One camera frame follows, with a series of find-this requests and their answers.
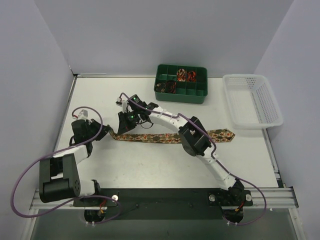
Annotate paisley patterned necktie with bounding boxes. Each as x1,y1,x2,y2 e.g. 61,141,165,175
108,128,236,144

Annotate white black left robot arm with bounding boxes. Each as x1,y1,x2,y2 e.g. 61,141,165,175
39,119,111,203

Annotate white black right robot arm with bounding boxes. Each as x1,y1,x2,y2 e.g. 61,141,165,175
116,95,246,201

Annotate rolled dark brown tie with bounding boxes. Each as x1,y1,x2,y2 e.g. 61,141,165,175
154,82,166,93

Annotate rolled red black tie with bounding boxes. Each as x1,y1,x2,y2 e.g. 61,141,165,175
165,80,176,94

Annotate green compartment organizer box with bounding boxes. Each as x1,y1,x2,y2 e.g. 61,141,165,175
153,64,208,104

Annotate rolled cream paisley tie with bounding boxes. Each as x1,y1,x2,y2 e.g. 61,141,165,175
176,68,187,82

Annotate rolled orange black tie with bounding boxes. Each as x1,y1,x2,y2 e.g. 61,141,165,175
186,70,197,83

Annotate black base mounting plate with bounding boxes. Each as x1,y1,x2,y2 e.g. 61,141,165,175
72,187,254,221

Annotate white perforated plastic basket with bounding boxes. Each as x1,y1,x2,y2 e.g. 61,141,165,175
222,74,284,130

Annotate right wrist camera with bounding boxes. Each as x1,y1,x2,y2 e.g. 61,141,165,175
130,94,141,105

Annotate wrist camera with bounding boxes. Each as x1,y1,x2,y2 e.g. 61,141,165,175
130,94,141,105
77,109,88,120

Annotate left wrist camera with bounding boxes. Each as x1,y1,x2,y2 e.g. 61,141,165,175
77,109,88,120

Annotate aluminium front rail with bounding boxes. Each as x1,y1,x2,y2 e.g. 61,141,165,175
29,187,299,210

